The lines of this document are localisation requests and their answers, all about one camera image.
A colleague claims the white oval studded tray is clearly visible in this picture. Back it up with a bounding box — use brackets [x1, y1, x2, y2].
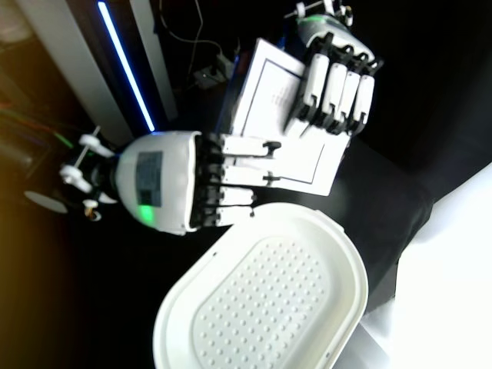
[152, 200, 370, 369]

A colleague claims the thin white cable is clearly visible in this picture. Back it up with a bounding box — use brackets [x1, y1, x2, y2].
[158, 0, 224, 78]

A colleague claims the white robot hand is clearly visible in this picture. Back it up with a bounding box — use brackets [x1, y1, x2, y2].
[115, 130, 284, 236]
[288, 14, 385, 136]

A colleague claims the white column with blue light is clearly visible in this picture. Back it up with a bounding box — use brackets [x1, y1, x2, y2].
[15, 0, 178, 135]

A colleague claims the coloured wire bundle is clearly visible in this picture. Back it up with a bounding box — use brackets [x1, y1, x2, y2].
[0, 101, 74, 150]

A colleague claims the grey power adapter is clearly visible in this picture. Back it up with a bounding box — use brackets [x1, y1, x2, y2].
[193, 53, 232, 88]

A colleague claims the black table cloth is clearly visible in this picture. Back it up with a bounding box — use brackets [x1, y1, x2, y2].
[68, 22, 492, 369]

